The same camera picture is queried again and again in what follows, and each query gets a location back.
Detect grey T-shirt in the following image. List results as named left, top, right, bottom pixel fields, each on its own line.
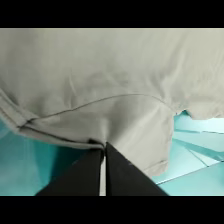
left=0, top=28, right=224, bottom=197

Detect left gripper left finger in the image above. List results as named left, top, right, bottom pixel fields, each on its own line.
left=35, top=146, right=105, bottom=197

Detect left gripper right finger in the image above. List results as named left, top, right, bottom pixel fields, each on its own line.
left=105, top=141, right=168, bottom=197

